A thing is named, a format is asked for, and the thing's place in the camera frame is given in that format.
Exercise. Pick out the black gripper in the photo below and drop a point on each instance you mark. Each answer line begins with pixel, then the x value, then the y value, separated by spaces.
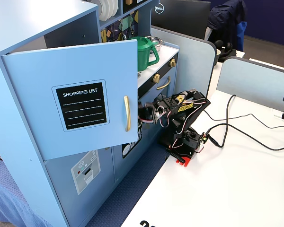
pixel 144 111

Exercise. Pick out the blue door with shopping list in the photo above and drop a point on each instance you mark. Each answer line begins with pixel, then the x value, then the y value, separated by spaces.
pixel 26 94

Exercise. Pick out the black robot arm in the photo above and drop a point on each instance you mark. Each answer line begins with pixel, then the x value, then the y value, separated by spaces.
pixel 194 111

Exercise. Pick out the blue oven door with window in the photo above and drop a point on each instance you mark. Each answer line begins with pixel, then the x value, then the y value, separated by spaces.
pixel 174 78

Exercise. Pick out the blue door with dishwasher print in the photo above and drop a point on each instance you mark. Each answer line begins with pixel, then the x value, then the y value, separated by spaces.
pixel 118 170

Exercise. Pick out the black toy microwave door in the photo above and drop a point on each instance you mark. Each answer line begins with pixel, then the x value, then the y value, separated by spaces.
pixel 135 7

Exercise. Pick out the blue door with dispenser print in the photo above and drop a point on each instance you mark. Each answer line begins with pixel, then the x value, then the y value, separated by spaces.
pixel 61 189

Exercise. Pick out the gold stove knob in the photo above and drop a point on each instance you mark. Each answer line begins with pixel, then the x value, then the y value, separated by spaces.
pixel 172 63
pixel 156 78

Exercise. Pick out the green plastic pitcher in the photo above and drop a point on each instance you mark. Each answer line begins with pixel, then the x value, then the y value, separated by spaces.
pixel 146 56

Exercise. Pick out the light blue desk divider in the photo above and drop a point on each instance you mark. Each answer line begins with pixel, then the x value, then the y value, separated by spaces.
pixel 251 82
pixel 191 71

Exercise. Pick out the red table clamp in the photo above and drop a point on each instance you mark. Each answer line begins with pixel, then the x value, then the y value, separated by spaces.
pixel 187 160

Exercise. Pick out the steel pot with lid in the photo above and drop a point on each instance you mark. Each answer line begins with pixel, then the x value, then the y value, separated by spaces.
pixel 157 42

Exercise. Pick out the steel hanging utensil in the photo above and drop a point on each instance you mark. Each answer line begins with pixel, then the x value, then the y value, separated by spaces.
pixel 124 36

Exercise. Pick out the black Dell monitor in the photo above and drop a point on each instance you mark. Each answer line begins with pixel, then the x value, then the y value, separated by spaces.
pixel 180 16

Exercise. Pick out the black headphones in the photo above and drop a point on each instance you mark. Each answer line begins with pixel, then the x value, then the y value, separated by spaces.
pixel 224 50

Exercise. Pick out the white toy plate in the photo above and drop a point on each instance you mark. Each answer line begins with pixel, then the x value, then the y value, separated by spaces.
pixel 103 9
pixel 110 8
pixel 116 6

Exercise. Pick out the dark blue jacket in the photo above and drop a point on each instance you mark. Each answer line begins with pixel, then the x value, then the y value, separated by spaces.
pixel 227 19

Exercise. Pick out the blue wooden toy kitchen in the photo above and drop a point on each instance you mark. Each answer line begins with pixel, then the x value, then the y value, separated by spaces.
pixel 14 165

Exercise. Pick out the blue knitted cloth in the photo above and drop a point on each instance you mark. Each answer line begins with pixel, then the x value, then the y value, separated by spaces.
pixel 4 194

